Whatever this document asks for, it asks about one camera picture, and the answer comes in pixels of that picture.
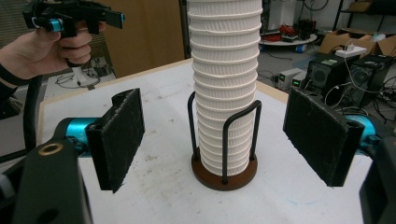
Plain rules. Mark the white power strip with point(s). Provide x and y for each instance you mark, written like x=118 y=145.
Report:
x=350 y=51

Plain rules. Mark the white table mat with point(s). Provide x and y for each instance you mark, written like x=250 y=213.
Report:
x=165 y=196

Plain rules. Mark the black shelf rack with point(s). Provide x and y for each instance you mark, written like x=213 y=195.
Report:
x=367 y=9

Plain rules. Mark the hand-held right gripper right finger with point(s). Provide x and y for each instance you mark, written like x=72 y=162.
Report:
x=320 y=140

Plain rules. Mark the black computer tower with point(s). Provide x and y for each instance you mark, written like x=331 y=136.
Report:
x=370 y=77
x=327 y=74

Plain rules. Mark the stack of white paper cups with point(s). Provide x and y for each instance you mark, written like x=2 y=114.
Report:
x=224 y=62

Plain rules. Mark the black metal pole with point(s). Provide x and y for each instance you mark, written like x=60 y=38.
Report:
x=186 y=28

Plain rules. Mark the cardboard box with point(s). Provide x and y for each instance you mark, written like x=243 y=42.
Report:
x=339 y=39
x=387 y=45

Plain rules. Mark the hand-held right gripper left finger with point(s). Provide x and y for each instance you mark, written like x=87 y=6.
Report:
x=115 y=143

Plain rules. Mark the round white table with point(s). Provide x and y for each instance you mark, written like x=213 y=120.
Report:
x=292 y=40

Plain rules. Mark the grey power supply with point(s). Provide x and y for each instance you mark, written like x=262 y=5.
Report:
x=288 y=77
x=299 y=81

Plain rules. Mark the brown board panel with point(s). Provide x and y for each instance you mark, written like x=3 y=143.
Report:
x=146 y=34

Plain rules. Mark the black wristband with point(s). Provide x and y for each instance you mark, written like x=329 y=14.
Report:
x=11 y=76

